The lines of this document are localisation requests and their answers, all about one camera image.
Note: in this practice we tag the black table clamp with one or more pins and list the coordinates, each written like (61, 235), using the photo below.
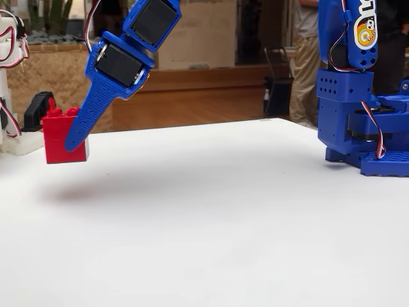
(35, 112)

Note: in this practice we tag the red cube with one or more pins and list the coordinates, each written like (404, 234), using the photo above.
(54, 144)

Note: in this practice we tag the wicker planter box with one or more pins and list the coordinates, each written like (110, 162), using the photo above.
(48, 70)

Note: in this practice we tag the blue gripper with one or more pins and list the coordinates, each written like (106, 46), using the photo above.
(119, 68)

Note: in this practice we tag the person in khaki trousers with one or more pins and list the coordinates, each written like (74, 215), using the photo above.
(305, 70)

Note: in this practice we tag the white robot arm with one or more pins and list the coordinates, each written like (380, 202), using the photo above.
(19, 144)

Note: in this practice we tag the green plants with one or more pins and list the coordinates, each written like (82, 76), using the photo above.
(57, 14)

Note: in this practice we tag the black chair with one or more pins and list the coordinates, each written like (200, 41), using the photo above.
(278, 92)

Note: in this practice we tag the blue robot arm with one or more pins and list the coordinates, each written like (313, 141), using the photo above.
(345, 96)

